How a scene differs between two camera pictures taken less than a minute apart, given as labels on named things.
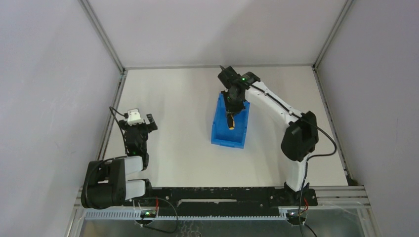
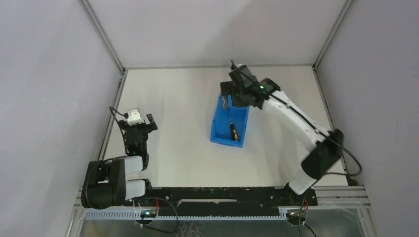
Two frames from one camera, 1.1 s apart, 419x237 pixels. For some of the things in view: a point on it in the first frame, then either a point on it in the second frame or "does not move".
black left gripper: [139, 127] does not move
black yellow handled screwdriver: [231, 121] → [233, 134]
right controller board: [292, 217] does not move
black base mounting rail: [225, 201] does not move
